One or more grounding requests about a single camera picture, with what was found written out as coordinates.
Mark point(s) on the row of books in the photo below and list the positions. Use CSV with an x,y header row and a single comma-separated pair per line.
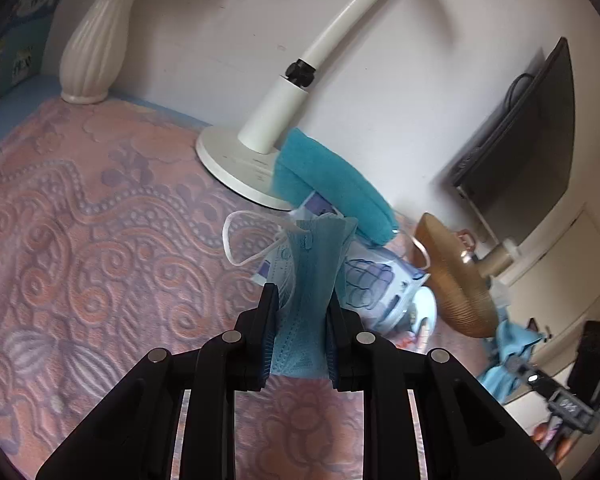
x,y
10,50

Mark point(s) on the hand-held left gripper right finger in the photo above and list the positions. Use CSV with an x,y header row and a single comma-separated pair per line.
x,y
332,347

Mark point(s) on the teal towel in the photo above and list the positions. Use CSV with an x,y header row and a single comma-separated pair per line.
x,y
325,175

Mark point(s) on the gold ribbed bowl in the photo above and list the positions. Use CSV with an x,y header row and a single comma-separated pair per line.
x,y
455,280

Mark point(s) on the blue face mask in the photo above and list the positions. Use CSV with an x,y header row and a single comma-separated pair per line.
x,y
302,285

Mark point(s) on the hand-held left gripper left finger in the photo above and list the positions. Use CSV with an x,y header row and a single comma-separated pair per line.
x,y
267,340

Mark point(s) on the white round container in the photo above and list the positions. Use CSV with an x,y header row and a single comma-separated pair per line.
x,y
425,312

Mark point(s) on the white ribbed vase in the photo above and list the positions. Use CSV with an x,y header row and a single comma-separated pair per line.
x,y
95,45

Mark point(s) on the blue wet wipes packet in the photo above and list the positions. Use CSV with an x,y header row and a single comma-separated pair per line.
x,y
370,280

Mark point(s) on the black monitor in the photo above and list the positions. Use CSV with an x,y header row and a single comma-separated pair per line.
x,y
530,145

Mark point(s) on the white desk lamp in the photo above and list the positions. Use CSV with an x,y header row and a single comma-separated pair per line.
x,y
275,115

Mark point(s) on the light blue cloth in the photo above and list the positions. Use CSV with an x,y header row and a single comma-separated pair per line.
x,y
505,355

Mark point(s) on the pink patterned blanket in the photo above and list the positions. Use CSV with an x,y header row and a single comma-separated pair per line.
x,y
80,235

